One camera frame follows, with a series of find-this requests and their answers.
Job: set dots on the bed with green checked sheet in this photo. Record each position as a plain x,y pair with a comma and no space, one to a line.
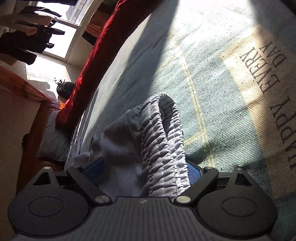
208,69

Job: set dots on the orange cloth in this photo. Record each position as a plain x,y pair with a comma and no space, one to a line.
96,22

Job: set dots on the grey sweatpants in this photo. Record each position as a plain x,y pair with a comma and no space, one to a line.
157,139

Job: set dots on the hanging laundry row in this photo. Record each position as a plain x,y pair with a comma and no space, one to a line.
23,44

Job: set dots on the red duvet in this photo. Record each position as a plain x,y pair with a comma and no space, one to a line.
97,58

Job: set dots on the pink curtain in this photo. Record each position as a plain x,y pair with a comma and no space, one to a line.
23,83

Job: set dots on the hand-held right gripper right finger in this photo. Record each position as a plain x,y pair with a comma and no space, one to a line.
195,173

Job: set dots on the black backpack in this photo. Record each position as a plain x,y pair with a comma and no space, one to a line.
65,89

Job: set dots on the dark brown cloth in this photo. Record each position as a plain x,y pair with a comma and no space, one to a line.
89,38

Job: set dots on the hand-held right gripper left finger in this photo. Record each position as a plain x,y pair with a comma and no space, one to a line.
94,170

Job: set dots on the black cloth bundle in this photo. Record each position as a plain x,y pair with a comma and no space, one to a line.
26,141

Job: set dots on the grey plaid pillow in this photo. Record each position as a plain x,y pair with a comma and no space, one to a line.
54,141

